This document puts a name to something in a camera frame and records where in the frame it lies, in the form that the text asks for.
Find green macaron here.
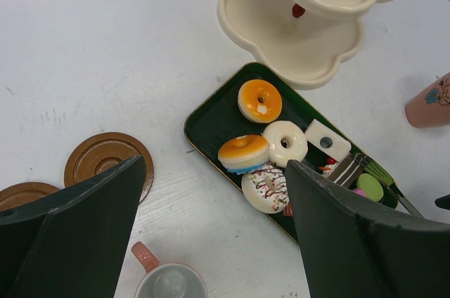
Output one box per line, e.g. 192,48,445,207
356,174,384,202

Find sprinkled white donut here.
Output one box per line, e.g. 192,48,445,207
241,164,289,214

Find pink strawberry cake slice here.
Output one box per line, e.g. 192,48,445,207
283,157,338,217

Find pink mug left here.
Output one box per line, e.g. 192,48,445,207
131,242,208,298

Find pink floral mug right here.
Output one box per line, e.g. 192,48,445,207
405,73,449,129

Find pink block cake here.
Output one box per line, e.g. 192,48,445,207
352,188,366,197

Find white block cake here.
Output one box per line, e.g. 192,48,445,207
304,119,352,162

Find metal tongs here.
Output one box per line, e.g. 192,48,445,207
356,153,423,218

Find orange glazed donut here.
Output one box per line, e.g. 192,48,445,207
238,79,283,124

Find brown coaster back right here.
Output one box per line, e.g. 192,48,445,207
64,132,154,202

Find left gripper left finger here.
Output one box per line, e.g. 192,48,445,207
1,156,146,297

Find orange white blue donut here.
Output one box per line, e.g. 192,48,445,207
217,134,269,174

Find chocolate layer cake slice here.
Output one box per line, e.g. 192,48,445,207
328,153,368,188

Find cream three-tier dessert stand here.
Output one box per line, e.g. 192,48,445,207
217,0,392,90

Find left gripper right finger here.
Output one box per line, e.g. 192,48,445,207
285,160,449,297

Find white glazed donut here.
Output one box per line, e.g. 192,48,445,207
262,121,308,168

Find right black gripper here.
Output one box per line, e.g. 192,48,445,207
435,195,450,210

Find brown coaster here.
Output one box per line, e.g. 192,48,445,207
64,132,154,202
0,181,60,211

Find dark green serving tray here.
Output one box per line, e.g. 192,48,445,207
184,62,399,244

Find brown coaster back left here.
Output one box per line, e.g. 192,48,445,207
0,181,60,211

